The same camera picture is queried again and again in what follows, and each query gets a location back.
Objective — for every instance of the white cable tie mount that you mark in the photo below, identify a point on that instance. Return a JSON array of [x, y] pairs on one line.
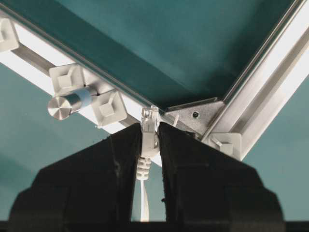
[[8, 36], [66, 78], [228, 143], [109, 108]]

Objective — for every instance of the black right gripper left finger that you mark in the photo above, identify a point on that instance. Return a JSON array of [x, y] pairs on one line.
[[91, 190]]

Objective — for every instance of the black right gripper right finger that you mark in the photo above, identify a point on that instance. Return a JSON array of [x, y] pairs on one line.
[[209, 191]]

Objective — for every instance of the silver corner bracket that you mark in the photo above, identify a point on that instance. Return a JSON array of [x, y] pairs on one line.
[[194, 117]]

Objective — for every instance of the silver aluminium extrusion frame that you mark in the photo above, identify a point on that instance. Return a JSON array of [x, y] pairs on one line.
[[247, 53]]

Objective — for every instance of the silver pin with blue band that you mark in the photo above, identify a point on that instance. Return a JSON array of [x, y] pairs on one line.
[[62, 106]]

